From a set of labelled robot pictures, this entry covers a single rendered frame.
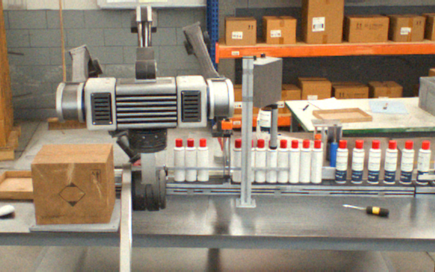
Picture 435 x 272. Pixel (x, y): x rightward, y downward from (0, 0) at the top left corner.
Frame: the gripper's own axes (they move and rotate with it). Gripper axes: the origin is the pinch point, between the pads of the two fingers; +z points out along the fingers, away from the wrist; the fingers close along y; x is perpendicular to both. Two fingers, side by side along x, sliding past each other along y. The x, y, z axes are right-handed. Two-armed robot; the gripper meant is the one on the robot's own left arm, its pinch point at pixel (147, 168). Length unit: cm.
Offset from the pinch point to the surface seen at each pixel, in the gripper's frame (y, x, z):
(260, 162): -3, -45, 30
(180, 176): -2.7, -10.6, 11.8
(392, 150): -3, -95, 62
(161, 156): -2.6, -10.2, -0.9
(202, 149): -2.3, -27.3, 8.1
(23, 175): 13, 55, -33
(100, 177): -42.0, 3.1, -17.3
